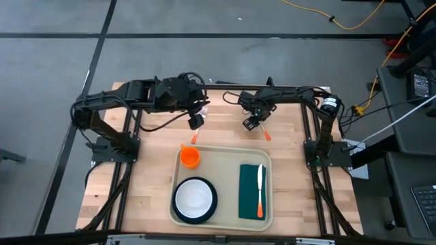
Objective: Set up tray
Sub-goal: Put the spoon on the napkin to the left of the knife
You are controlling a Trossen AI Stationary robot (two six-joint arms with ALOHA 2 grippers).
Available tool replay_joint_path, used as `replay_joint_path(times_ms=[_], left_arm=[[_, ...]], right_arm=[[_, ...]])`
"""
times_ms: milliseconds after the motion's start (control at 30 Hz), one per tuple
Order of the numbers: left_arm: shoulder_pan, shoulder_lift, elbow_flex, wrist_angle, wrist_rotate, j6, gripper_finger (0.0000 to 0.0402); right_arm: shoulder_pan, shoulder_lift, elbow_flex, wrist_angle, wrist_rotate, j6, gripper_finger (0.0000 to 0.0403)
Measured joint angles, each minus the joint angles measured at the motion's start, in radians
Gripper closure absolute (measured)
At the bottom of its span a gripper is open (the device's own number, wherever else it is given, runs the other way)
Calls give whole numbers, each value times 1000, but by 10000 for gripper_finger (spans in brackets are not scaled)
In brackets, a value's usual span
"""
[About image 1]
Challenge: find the black camera gantry frame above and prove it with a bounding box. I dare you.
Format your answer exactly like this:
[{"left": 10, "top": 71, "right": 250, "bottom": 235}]
[{"left": 0, "top": 230, "right": 436, "bottom": 245}]

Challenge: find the white bowl with black rim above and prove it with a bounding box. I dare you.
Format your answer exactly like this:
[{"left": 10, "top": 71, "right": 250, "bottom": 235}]
[{"left": 172, "top": 176, "right": 219, "bottom": 225}]

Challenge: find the black keyboard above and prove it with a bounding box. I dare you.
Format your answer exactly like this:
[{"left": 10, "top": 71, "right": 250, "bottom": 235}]
[{"left": 411, "top": 184, "right": 436, "bottom": 228}]

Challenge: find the black chair base leg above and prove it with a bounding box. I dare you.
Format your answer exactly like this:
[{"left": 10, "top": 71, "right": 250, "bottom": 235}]
[{"left": 0, "top": 148, "right": 27, "bottom": 164}]

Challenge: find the orange-handled metal fork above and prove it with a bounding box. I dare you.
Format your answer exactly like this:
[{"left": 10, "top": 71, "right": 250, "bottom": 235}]
[{"left": 190, "top": 107, "right": 209, "bottom": 145}]

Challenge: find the black aluminium table frame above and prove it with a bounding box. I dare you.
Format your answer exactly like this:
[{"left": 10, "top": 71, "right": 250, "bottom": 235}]
[{"left": 81, "top": 82, "right": 364, "bottom": 238}]

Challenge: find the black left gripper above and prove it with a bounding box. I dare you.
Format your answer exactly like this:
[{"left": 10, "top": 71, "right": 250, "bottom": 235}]
[{"left": 153, "top": 76, "right": 209, "bottom": 131}]

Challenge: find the grey desk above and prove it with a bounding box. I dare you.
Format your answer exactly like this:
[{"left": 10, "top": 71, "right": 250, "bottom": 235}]
[
  {"left": 377, "top": 65, "right": 436, "bottom": 157},
  {"left": 386, "top": 151, "right": 436, "bottom": 239}
]

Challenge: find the black left wrist camera cable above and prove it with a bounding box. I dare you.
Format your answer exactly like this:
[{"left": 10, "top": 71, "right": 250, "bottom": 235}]
[{"left": 138, "top": 71, "right": 209, "bottom": 133}]

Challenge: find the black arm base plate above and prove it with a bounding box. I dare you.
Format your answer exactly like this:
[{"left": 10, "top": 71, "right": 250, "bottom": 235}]
[
  {"left": 304, "top": 139, "right": 354, "bottom": 168},
  {"left": 85, "top": 135, "right": 141, "bottom": 163}
]

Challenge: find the orange-handled metal knife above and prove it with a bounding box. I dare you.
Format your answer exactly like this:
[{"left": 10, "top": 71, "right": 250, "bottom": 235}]
[{"left": 256, "top": 163, "right": 265, "bottom": 219}]

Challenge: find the white paper sheet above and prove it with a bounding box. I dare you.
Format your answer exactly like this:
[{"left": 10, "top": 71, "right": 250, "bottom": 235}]
[{"left": 347, "top": 139, "right": 371, "bottom": 180}]

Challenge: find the yellow extension cable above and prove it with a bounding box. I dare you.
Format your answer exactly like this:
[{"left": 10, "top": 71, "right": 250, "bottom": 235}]
[
  {"left": 354, "top": 2, "right": 436, "bottom": 115},
  {"left": 279, "top": 0, "right": 386, "bottom": 31}
]

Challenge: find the dark green cloth napkin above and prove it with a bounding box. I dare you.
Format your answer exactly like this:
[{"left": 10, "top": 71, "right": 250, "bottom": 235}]
[{"left": 238, "top": 164, "right": 267, "bottom": 221}]

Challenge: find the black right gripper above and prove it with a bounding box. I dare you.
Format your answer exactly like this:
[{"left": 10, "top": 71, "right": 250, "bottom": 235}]
[{"left": 242, "top": 88, "right": 277, "bottom": 132}]

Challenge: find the beige plastic tray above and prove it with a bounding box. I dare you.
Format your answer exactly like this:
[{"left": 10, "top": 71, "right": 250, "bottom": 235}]
[{"left": 168, "top": 145, "right": 275, "bottom": 232}]

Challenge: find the black stand leg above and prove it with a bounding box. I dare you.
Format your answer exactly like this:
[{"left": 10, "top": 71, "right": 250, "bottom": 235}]
[{"left": 388, "top": 33, "right": 436, "bottom": 79}]

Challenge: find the black power adapter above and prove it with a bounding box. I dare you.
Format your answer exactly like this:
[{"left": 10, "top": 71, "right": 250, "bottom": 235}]
[{"left": 407, "top": 67, "right": 433, "bottom": 106}]

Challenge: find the orange plastic cup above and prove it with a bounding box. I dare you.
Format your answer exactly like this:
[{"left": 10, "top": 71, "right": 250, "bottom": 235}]
[{"left": 179, "top": 143, "right": 201, "bottom": 169}]

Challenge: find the white cable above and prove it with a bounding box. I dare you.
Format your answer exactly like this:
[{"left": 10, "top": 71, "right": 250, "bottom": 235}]
[{"left": 357, "top": 94, "right": 436, "bottom": 146}]

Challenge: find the black power cable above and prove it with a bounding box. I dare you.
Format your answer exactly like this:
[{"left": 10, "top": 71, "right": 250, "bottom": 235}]
[{"left": 337, "top": 97, "right": 436, "bottom": 129}]

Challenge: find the person's foot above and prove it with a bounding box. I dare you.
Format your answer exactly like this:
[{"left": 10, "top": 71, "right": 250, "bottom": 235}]
[
  {"left": 381, "top": 37, "right": 406, "bottom": 47},
  {"left": 386, "top": 50, "right": 411, "bottom": 60}
]

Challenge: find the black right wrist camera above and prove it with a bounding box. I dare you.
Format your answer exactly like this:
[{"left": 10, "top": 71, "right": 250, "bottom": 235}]
[{"left": 238, "top": 91, "right": 255, "bottom": 105}]

